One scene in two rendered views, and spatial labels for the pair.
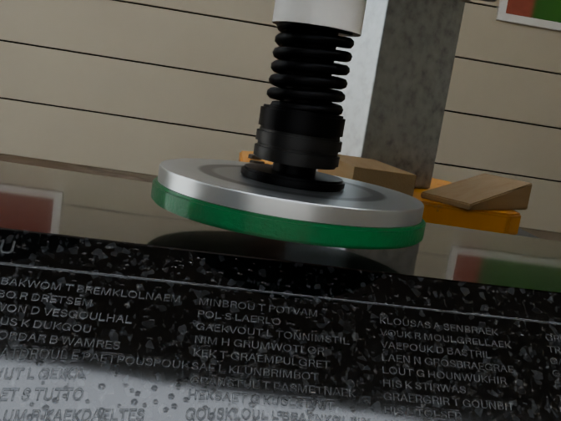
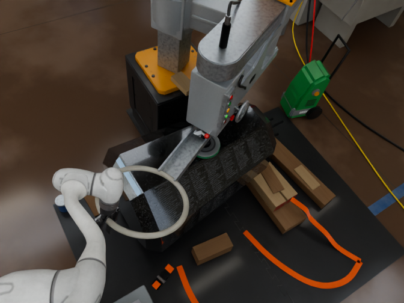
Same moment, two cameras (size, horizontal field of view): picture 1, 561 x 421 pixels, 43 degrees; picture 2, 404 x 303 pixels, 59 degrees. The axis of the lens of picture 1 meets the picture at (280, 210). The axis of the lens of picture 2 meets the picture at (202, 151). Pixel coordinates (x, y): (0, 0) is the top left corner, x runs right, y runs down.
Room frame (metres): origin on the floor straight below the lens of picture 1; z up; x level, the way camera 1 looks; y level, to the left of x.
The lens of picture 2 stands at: (-0.58, 0.81, 2.83)
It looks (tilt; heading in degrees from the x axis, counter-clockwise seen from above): 56 degrees down; 325
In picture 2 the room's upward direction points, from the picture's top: 10 degrees clockwise
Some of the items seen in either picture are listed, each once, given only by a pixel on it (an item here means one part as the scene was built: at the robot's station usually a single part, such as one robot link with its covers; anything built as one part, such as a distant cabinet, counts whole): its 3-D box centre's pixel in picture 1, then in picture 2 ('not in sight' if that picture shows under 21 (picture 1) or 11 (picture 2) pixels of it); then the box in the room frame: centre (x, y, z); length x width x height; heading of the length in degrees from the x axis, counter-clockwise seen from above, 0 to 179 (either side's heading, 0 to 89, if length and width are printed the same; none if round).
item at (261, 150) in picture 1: (296, 154); not in sight; (0.58, -0.01, 0.87); 0.07 x 0.07 x 0.01
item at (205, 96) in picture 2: not in sight; (219, 89); (0.62, -0.07, 1.30); 0.36 x 0.22 x 0.45; 122
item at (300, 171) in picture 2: not in sight; (306, 177); (0.32, -1.01, 0.10); 0.25 x 0.10 x 0.01; 9
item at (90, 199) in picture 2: not in sight; (93, 202); (0.87, 0.79, 0.02); 0.25 x 0.10 x 0.01; 9
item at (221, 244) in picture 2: not in sight; (211, 249); (0.10, 0.07, 0.07); 0.30 x 0.12 x 0.12; 89
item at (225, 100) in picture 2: not in sight; (225, 109); (0.44, -0.01, 1.35); 0.08 x 0.03 x 0.28; 122
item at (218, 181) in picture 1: (290, 189); (204, 143); (0.58, -0.01, 0.85); 0.21 x 0.21 x 0.01
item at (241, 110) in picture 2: not in sight; (237, 108); (0.54, -0.17, 1.18); 0.15 x 0.10 x 0.15; 122
